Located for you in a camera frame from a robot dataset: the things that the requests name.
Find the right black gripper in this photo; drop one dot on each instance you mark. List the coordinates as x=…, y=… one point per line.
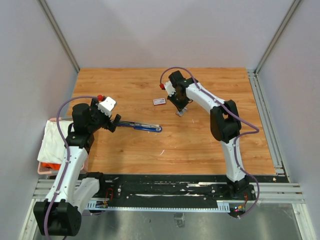
x=180, y=106

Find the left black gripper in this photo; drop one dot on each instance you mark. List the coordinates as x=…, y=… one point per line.
x=110, y=126

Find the blue black stapler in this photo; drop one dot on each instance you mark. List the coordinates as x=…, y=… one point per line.
x=141, y=126

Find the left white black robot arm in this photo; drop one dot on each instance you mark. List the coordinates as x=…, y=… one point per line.
x=60, y=213

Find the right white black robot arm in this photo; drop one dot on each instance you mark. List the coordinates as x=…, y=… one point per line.
x=225, y=125

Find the open staple box tray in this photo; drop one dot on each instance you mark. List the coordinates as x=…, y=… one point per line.
x=181, y=112

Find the red white staple box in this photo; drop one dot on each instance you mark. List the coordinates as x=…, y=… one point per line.
x=159, y=101

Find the white cloth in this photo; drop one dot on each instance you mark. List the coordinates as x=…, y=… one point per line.
x=52, y=147

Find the pink plastic basket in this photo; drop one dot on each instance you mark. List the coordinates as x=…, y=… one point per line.
x=48, y=168

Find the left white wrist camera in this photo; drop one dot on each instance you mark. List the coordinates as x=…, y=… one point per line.
x=106, y=105

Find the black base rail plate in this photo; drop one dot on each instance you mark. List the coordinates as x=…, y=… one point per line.
x=212, y=187

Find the white slotted cable duct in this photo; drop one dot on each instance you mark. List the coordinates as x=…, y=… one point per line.
x=191, y=204

